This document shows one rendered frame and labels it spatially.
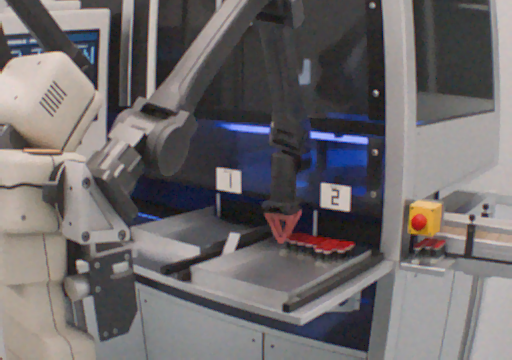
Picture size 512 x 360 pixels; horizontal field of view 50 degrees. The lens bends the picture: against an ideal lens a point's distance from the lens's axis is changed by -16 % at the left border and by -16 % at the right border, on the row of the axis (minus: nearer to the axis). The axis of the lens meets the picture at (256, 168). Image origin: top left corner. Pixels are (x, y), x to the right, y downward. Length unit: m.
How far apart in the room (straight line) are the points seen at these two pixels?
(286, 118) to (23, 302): 0.71
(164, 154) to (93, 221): 0.15
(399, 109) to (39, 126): 0.85
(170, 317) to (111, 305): 1.04
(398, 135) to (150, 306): 1.11
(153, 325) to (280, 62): 1.22
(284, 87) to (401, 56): 0.31
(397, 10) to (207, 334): 1.17
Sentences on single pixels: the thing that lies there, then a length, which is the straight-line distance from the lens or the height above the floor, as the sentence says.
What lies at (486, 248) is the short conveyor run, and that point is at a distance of 1.53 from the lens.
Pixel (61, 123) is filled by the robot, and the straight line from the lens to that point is 0.97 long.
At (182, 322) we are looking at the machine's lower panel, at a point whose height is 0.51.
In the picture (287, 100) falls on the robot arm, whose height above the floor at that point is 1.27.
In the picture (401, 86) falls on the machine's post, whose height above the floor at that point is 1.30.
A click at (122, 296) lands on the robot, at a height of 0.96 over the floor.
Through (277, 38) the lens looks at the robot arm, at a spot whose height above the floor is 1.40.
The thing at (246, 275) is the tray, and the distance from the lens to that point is 1.42.
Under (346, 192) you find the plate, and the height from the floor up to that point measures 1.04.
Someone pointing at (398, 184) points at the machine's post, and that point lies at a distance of 1.47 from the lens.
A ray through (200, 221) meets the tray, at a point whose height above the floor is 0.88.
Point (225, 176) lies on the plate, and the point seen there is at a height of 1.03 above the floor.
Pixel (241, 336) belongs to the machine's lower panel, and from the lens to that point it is 1.89.
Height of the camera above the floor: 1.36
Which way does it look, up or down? 10 degrees down
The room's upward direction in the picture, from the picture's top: straight up
